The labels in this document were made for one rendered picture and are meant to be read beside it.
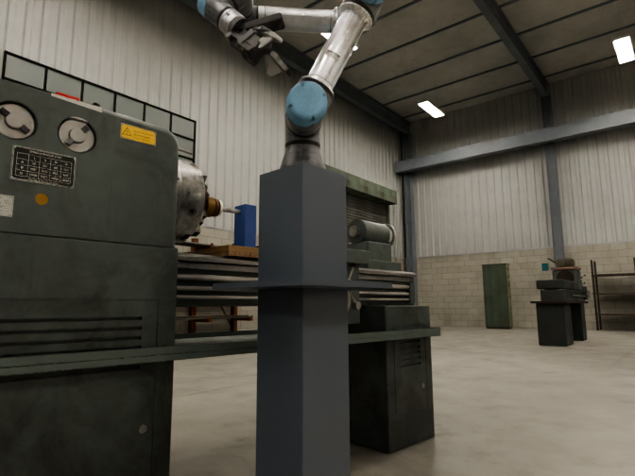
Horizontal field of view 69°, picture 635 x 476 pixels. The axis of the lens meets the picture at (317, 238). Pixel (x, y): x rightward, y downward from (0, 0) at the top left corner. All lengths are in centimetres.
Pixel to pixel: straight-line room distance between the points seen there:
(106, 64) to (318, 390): 909
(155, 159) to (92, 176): 20
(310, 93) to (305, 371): 79
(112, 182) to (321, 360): 80
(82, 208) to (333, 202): 72
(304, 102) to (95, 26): 900
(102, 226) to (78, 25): 871
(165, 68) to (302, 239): 957
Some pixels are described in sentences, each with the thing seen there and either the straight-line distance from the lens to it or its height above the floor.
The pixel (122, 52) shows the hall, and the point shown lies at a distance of 1030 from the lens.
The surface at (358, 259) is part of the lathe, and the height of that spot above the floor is 88.
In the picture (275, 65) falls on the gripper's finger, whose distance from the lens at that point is 149.
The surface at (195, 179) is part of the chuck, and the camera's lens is 173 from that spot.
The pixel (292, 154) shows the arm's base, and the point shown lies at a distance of 146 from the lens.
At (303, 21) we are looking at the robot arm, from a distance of 169.
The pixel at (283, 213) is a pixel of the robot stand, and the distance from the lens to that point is 139.
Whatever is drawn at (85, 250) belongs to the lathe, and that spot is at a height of 83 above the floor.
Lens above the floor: 68
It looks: 9 degrees up
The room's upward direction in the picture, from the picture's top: straight up
